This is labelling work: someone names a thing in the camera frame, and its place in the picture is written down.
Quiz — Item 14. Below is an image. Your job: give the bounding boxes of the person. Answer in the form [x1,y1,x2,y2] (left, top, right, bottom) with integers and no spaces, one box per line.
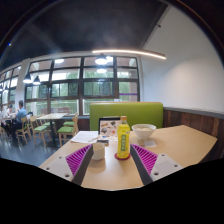
[11,99,28,139]
[0,105,8,125]
[6,104,15,123]

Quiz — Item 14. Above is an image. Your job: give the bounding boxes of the white paper sheet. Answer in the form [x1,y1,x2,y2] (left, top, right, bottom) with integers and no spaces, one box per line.
[70,130,100,144]

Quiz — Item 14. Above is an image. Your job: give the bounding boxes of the white ceramic mug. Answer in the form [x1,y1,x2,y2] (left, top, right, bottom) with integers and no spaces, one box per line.
[90,142,106,161]

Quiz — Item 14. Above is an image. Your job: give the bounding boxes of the yellow drink bottle orange cap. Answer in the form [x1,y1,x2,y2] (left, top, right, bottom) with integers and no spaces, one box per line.
[116,115,131,160]

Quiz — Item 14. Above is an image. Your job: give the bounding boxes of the dark pendant ceiling lamps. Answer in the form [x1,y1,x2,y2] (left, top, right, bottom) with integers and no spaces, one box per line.
[0,53,109,93]

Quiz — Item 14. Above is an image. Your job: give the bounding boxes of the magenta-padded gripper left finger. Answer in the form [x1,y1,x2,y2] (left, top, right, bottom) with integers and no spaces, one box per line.
[43,143,94,186]

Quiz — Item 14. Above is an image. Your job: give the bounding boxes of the white bowl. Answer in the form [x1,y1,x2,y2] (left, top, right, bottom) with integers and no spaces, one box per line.
[131,123,157,140]

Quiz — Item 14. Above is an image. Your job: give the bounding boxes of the white paper napkin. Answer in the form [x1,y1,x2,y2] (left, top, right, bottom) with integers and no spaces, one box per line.
[143,139,157,148]

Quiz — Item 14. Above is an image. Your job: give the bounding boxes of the wooden chairs with green seats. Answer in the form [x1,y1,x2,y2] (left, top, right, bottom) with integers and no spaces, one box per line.
[0,113,80,148]

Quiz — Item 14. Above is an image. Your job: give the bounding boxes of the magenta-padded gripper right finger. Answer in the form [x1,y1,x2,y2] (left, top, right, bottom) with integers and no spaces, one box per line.
[129,143,184,186]

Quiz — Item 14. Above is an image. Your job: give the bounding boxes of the dark-framed window wall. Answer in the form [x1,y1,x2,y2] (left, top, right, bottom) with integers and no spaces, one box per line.
[0,55,140,116]

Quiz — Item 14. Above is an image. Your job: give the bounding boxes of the black-framed picture stand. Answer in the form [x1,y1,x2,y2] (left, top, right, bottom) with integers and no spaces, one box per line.
[98,116,122,138]

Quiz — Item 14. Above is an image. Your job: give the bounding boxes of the light wooden dining table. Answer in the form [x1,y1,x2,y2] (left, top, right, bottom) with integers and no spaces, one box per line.
[35,112,69,148]

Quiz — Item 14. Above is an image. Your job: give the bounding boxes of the long linear ceiling light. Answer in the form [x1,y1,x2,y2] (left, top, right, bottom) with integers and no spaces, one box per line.
[91,49,167,60]

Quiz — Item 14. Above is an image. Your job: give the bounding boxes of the green upholstered bench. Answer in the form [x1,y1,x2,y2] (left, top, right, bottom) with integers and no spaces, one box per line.
[88,101,164,132]

